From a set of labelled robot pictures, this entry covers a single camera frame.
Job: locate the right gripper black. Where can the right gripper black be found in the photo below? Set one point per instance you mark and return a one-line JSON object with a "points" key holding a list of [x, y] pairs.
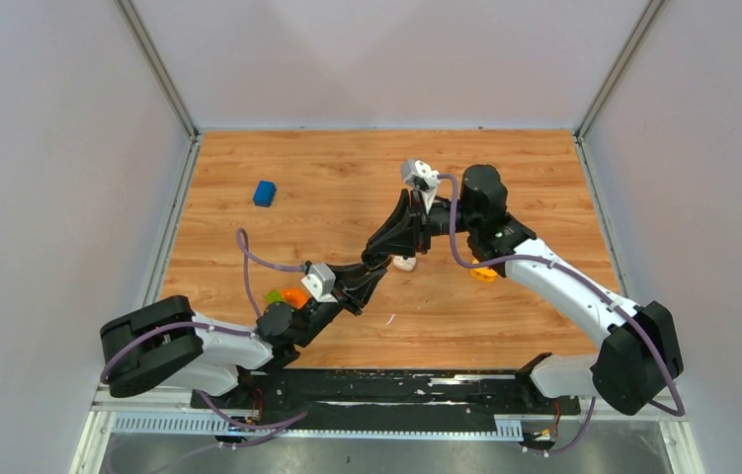
{"points": [[406, 230]]}

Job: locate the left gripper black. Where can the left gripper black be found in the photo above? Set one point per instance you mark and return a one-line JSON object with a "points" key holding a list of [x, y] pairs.
{"points": [[354, 285]]}

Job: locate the white earbud charging case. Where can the white earbud charging case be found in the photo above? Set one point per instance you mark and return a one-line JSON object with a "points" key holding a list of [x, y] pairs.
{"points": [[405, 264]]}

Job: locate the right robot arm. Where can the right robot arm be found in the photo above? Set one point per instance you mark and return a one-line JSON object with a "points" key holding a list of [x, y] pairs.
{"points": [[638, 356]]}

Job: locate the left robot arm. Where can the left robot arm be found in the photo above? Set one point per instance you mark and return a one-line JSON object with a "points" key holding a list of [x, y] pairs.
{"points": [[168, 343]]}

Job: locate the orange green toy block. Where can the orange green toy block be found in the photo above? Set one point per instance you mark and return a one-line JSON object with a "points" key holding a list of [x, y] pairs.
{"points": [[294, 297]]}

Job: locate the blue toy block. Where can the blue toy block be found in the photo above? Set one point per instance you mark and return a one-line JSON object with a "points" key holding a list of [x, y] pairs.
{"points": [[264, 194]]}

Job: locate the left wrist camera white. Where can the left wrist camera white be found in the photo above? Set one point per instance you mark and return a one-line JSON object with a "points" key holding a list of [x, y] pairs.
{"points": [[319, 281]]}

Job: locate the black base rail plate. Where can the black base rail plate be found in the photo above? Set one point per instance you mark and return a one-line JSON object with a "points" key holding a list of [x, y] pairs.
{"points": [[391, 400]]}

